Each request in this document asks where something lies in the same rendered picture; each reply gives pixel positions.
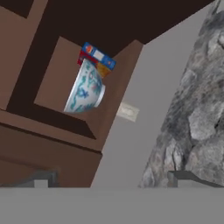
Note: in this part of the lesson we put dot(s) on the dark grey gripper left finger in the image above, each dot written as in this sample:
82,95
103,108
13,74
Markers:
43,178

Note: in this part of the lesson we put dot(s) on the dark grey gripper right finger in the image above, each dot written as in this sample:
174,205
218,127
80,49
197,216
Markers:
183,176

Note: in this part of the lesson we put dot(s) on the brown cabinet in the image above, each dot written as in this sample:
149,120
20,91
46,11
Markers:
55,96

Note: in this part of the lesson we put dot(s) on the white bowl with teal pattern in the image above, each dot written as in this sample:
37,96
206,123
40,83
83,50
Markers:
86,87

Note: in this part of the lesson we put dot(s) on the blue and red box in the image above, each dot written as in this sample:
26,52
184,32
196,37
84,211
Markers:
97,58

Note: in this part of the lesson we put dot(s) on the white wall socket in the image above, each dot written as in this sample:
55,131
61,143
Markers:
127,111

